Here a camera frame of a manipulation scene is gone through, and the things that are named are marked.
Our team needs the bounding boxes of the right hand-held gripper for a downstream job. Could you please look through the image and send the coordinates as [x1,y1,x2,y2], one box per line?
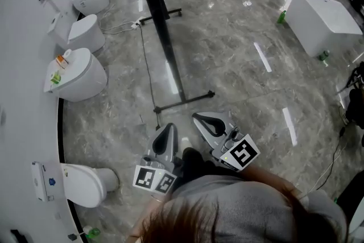
[192,110,261,173]

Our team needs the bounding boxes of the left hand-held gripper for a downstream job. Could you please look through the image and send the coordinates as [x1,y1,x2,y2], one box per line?
[132,122,184,195]

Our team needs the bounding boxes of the person's right forearm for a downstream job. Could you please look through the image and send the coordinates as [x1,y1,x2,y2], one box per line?
[241,164,291,194]

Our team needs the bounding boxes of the person's legs in black trousers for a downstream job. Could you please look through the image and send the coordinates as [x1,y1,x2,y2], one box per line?
[173,147,245,197]

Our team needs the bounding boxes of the person's grey sweater torso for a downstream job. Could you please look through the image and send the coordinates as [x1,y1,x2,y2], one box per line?
[167,175,348,243]

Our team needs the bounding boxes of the white toilet with blue sticker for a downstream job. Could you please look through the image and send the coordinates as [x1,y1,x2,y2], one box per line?
[31,161,120,208]

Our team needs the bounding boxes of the white tankless toilet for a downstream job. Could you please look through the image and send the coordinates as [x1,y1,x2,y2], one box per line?
[43,47,108,102]

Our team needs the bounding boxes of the clear green bottle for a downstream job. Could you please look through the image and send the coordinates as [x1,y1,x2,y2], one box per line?
[82,225,102,240]

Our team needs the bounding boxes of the green tape roll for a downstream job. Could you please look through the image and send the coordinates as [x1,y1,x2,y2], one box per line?
[50,71,64,85]

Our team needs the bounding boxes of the white power strip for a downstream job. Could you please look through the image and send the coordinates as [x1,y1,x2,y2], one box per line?
[130,17,146,31]

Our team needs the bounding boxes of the orange box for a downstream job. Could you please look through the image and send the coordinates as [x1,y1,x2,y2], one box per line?
[55,55,69,69]

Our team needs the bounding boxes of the white toilet with tank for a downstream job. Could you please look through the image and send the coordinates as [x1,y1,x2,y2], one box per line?
[47,13,106,54]

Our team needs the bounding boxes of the white bathtub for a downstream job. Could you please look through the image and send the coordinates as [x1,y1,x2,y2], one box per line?
[286,0,363,57]

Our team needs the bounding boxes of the black cable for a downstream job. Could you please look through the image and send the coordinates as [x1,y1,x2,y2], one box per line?
[135,22,162,129]

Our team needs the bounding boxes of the looped white cable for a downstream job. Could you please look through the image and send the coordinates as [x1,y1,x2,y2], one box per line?
[98,2,134,35]

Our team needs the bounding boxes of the black wall socket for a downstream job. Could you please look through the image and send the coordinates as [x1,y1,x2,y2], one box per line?
[10,229,26,243]

